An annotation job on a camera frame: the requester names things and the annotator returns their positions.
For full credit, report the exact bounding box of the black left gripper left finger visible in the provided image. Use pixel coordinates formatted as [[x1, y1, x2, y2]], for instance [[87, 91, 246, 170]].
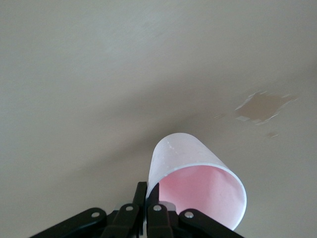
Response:
[[29, 181, 148, 238]]

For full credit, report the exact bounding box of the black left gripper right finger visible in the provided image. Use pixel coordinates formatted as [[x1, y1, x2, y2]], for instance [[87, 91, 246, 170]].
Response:
[[146, 182, 248, 238]]

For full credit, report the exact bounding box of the pink paper cup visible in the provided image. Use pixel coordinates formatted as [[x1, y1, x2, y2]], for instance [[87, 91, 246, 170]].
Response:
[[146, 132, 248, 230]]

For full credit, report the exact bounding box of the brown sauce spill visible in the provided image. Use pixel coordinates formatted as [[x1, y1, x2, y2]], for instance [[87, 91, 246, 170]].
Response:
[[214, 90, 299, 138]]

